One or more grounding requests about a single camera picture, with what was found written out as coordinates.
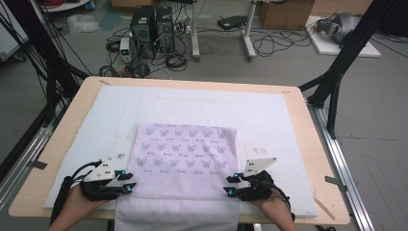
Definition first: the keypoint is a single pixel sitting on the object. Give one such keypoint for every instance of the grey headset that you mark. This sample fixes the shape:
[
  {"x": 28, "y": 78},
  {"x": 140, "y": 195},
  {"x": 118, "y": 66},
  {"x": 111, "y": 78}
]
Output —
[{"x": 340, "y": 25}]

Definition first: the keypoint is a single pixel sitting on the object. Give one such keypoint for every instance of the black computer tower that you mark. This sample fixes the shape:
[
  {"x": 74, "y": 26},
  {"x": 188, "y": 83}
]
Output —
[
  {"x": 165, "y": 29},
  {"x": 142, "y": 30}
]

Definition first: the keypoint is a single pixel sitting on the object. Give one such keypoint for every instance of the white desk leg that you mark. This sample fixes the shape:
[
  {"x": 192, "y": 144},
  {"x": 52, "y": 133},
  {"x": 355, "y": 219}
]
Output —
[
  {"x": 248, "y": 32},
  {"x": 195, "y": 32}
]

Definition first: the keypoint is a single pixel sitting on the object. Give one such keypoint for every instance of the black metal frame stand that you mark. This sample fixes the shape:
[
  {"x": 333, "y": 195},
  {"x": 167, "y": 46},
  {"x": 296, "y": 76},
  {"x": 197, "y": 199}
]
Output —
[
  {"x": 51, "y": 73},
  {"x": 340, "y": 64}
]

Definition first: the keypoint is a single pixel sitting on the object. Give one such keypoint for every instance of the lilac printed towel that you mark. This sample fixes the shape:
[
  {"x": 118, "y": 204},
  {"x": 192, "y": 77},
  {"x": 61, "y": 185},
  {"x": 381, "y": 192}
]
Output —
[{"x": 183, "y": 166}]

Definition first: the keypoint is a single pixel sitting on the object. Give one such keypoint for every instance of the grey tape piece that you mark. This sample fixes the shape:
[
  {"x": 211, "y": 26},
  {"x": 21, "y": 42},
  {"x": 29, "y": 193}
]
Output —
[
  {"x": 38, "y": 165},
  {"x": 336, "y": 183}
]

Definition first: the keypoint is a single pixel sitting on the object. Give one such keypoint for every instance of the white floor board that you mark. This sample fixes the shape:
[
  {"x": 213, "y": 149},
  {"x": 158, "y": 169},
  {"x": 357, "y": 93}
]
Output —
[{"x": 330, "y": 48}]

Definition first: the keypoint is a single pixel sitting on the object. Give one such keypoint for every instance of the person's right hand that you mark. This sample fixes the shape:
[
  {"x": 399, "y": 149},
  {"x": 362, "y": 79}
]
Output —
[{"x": 275, "y": 208}]

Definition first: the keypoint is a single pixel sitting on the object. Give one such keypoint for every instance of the large cardboard box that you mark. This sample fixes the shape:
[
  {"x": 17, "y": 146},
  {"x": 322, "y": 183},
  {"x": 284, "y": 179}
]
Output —
[{"x": 285, "y": 14}]

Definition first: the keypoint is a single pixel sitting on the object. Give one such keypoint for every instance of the flat black device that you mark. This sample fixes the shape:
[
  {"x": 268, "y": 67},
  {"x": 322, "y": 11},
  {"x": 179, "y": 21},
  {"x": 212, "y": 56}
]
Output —
[{"x": 232, "y": 22}]

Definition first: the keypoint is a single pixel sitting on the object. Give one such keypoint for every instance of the person's left hand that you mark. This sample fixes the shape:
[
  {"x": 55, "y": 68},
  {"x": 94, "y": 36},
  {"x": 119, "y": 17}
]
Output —
[{"x": 81, "y": 203}]

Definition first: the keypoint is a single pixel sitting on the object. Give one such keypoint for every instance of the clear plastic bag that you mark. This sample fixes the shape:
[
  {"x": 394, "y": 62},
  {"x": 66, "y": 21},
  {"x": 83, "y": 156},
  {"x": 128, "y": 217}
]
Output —
[{"x": 82, "y": 23}]

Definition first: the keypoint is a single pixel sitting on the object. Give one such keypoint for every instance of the thin wooden strip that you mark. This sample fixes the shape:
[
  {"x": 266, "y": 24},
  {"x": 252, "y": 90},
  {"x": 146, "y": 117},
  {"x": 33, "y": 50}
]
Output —
[{"x": 324, "y": 208}]

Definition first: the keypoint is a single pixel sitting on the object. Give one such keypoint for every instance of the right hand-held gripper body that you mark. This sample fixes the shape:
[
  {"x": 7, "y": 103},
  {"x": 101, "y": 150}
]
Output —
[{"x": 256, "y": 189}]

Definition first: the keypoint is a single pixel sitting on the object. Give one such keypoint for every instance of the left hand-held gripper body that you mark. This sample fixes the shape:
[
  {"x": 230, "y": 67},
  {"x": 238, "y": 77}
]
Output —
[{"x": 99, "y": 187}]

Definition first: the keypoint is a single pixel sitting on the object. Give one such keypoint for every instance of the aluminium rail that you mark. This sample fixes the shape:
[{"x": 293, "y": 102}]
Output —
[
  {"x": 340, "y": 166},
  {"x": 29, "y": 150}
]

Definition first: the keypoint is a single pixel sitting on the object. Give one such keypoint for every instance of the white foam mat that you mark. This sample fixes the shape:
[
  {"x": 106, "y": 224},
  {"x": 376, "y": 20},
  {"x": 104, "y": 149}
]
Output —
[{"x": 192, "y": 106}]

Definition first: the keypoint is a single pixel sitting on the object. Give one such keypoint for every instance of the small white power supply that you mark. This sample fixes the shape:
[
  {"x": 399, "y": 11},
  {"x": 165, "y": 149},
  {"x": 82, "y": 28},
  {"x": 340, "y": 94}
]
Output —
[{"x": 125, "y": 49}]

